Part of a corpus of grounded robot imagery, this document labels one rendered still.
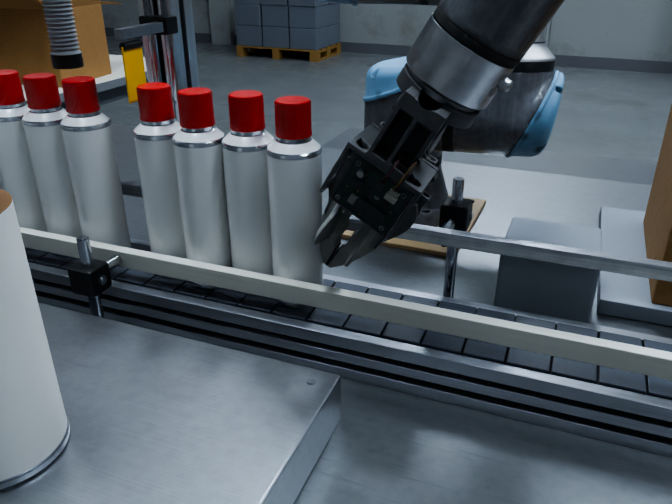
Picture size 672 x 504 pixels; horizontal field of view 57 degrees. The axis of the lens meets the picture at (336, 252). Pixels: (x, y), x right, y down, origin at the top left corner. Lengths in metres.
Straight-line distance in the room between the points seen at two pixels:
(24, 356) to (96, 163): 0.31
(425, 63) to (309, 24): 6.93
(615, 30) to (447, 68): 7.04
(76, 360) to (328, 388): 0.23
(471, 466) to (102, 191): 0.47
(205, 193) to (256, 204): 0.05
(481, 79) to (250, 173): 0.24
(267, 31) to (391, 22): 1.48
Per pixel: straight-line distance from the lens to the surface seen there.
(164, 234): 0.68
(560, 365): 0.59
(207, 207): 0.63
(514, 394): 0.58
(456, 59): 0.47
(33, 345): 0.46
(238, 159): 0.60
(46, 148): 0.75
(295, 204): 0.58
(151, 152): 0.65
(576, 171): 1.25
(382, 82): 0.87
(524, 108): 0.86
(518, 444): 0.57
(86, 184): 0.73
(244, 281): 0.63
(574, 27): 7.51
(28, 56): 2.39
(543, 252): 0.60
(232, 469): 0.47
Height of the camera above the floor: 1.21
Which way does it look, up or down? 26 degrees down
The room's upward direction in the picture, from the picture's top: straight up
